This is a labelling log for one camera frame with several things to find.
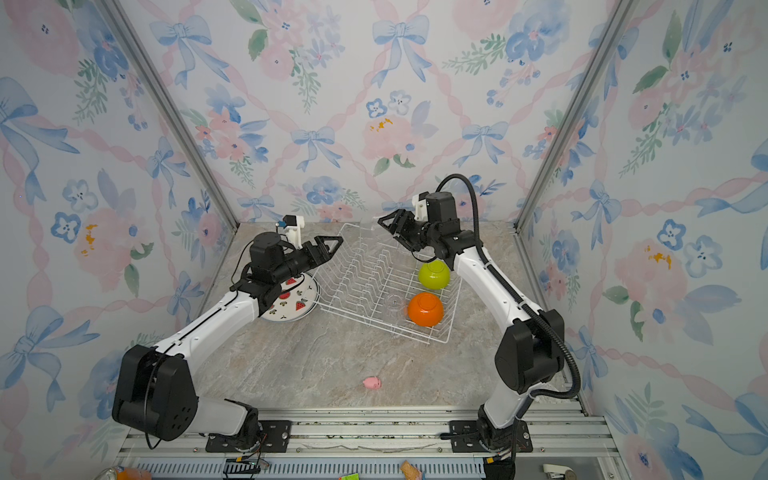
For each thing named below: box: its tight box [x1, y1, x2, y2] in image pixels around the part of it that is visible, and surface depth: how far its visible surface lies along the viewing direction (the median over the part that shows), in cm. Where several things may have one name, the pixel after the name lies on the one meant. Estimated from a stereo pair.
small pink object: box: [362, 377, 382, 390], surface depth 83 cm
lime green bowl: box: [418, 259, 451, 290], surface depth 102 cm
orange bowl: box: [407, 292, 444, 327], surface depth 93 cm
